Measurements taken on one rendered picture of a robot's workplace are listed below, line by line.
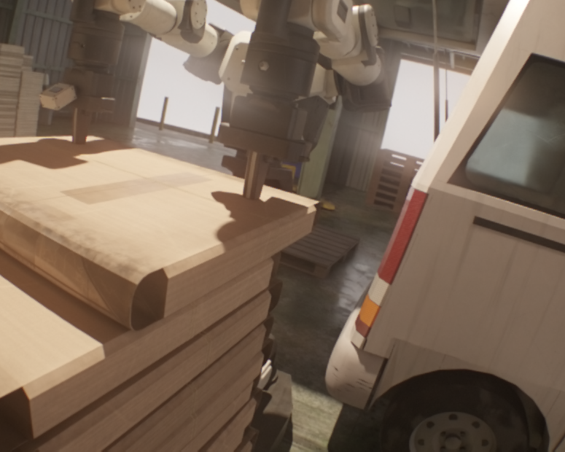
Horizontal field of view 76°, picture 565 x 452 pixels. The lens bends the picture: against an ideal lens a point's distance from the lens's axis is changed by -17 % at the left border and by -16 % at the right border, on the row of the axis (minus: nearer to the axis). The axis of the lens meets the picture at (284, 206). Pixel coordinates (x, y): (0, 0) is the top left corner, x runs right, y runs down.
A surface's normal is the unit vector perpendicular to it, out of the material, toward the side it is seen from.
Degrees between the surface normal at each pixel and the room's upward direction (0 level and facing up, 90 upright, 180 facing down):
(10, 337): 0
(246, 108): 90
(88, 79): 90
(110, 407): 45
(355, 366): 85
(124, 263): 11
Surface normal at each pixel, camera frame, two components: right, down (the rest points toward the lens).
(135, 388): 0.79, -0.47
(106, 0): -0.18, 0.19
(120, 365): 0.90, 0.29
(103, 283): -0.32, -0.05
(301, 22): 0.00, 0.97
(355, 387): -0.40, 0.16
